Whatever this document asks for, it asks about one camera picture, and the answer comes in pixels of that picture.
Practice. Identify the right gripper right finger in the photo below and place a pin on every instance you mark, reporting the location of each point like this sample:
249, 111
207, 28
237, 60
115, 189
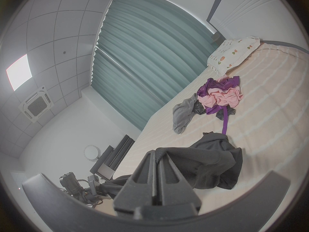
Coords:
173, 182

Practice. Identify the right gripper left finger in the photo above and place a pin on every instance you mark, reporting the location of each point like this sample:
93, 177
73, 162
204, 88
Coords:
140, 180

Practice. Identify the black T-shirt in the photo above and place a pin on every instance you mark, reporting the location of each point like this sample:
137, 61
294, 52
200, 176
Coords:
205, 163

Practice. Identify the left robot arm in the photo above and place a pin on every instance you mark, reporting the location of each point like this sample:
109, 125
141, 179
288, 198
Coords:
72, 182

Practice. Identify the pile of clothes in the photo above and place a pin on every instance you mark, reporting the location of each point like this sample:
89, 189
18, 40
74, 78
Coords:
217, 98

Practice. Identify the bed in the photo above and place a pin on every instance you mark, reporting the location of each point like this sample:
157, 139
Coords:
265, 105

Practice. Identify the dark grey chair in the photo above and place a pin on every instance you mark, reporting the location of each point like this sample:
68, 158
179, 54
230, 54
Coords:
113, 158

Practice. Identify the grey garment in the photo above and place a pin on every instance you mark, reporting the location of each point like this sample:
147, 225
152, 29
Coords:
183, 115

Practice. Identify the blue-green curtain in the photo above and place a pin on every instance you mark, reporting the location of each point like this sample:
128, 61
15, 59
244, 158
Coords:
144, 57

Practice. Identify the ceiling air conditioner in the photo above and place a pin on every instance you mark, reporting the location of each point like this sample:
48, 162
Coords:
36, 104

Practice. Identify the white printed pillow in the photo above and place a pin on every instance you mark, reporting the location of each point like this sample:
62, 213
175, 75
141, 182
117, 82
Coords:
229, 54

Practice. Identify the dark bedside table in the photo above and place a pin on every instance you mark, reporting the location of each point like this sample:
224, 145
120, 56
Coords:
216, 37

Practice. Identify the square ceiling light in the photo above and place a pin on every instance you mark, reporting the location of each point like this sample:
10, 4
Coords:
19, 72

